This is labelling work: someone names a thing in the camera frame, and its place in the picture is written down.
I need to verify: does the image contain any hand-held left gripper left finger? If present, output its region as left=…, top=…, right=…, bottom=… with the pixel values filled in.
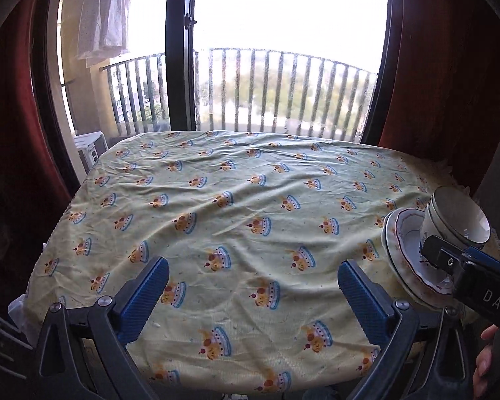
left=29, top=256, right=170, bottom=400

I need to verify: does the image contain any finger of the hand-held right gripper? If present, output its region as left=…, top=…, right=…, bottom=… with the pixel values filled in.
left=421, top=235, right=463, bottom=278
left=464, top=247, right=500, bottom=278

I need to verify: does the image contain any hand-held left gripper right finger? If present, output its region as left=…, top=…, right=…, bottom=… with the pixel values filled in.
left=337, top=259, right=476, bottom=400

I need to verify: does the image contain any large dark-rimmed ceramic bowl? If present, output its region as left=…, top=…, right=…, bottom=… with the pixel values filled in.
left=420, top=186, right=491, bottom=251

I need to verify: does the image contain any small purple-flower dish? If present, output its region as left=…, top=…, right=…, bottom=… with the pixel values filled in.
left=395, top=212, right=455, bottom=294

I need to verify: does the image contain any large scalloped yellow-flower plate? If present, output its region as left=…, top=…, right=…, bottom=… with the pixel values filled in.
left=381, top=207, right=457, bottom=311

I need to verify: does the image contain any person's right hand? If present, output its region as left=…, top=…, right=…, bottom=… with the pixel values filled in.
left=473, top=325, right=500, bottom=398

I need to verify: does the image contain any yellow crown-print tablecloth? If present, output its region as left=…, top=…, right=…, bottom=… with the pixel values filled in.
left=25, top=130, right=476, bottom=394

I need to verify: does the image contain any grey metal rack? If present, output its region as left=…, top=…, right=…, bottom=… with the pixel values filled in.
left=0, top=317, right=36, bottom=382

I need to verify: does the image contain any white outdoor air conditioner unit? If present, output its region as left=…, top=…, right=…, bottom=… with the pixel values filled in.
left=73, top=131, right=109, bottom=173

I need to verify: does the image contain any red curtain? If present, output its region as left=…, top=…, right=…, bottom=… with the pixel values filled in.
left=0, top=0, right=80, bottom=301
left=377, top=0, right=500, bottom=192

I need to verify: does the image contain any balcony railing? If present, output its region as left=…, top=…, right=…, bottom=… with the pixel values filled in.
left=100, top=48, right=378, bottom=138

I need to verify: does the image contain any white hanging cloth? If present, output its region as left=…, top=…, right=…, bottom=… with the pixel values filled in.
left=76, top=0, right=136, bottom=67

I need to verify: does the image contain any black window frame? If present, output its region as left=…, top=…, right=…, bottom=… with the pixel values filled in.
left=165, top=0, right=198, bottom=132

